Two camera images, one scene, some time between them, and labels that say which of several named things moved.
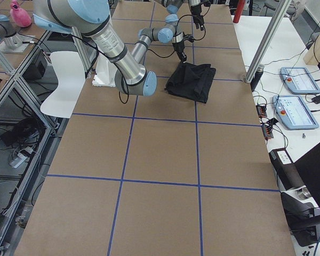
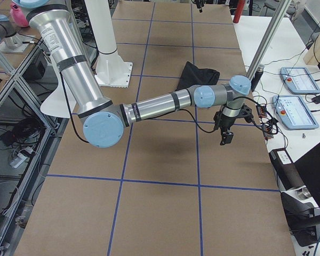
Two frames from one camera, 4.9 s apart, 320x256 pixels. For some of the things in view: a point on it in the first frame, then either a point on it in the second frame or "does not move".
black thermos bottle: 257,77 does not move
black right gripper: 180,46 → 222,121
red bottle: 239,10 does not move
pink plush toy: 20,16 does not move
